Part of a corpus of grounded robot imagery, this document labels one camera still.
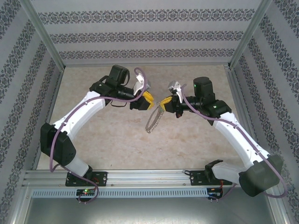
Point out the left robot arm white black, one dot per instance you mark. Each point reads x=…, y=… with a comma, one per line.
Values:
x=77, y=114

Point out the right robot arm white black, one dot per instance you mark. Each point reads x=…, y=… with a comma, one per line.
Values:
x=233, y=140

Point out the grey sheet metal panel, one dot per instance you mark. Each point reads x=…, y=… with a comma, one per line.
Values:
x=149, y=210

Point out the circuit board with green light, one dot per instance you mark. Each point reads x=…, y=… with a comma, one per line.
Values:
x=86, y=191

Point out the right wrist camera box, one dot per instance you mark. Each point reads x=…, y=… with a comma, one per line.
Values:
x=172, y=86

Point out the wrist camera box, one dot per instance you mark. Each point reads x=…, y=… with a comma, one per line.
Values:
x=172, y=86
x=139, y=84

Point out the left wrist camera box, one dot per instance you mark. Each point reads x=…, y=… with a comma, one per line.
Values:
x=139, y=84

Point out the aluminium side frame bar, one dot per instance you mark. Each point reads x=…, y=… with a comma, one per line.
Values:
x=238, y=93

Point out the aluminium back frame bar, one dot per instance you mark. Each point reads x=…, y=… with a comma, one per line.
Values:
x=163, y=64

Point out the aluminium mounting rail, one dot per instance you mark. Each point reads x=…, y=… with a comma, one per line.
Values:
x=149, y=177

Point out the aluminium corner post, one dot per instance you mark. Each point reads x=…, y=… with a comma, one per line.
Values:
x=251, y=32
x=44, y=32

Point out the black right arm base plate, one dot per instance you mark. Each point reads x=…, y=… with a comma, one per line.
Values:
x=196, y=178

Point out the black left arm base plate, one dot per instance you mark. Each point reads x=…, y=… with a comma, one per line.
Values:
x=102, y=178

